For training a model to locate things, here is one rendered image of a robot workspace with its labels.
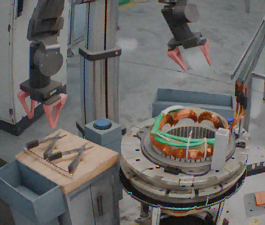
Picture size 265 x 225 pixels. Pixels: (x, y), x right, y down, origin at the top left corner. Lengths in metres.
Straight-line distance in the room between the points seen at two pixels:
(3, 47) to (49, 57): 2.32
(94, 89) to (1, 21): 1.86
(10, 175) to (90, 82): 0.50
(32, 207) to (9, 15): 2.30
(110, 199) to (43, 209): 0.27
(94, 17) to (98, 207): 0.57
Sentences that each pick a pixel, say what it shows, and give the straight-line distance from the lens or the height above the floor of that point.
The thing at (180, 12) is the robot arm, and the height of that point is 1.35.
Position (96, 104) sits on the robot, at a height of 1.01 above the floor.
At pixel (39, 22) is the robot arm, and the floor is 1.42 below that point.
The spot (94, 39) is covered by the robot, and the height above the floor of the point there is 1.22.
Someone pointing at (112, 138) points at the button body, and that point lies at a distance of 1.35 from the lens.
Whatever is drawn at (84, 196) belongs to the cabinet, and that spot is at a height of 0.99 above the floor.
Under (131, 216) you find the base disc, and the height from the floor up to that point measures 0.80.
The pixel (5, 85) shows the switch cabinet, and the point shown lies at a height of 0.41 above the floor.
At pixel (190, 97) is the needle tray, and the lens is 1.50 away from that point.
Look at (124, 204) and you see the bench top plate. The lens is 1.46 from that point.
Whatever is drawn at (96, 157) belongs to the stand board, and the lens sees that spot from 1.15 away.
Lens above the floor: 1.66
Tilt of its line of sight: 26 degrees down
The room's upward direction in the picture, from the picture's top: straight up
